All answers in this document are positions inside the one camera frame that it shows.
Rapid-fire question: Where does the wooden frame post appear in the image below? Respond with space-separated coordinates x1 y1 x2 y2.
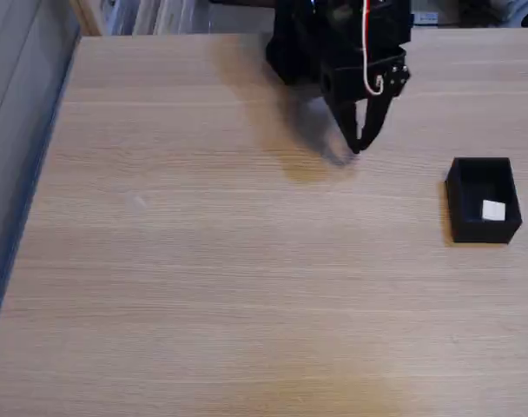
69 0 105 37

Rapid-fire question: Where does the black open box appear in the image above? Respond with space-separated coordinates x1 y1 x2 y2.
445 156 524 245

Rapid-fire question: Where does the white and red servo cable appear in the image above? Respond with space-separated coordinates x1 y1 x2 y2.
360 0 386 96

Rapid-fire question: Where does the white cube block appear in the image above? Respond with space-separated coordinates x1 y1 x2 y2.
481 199 507 222

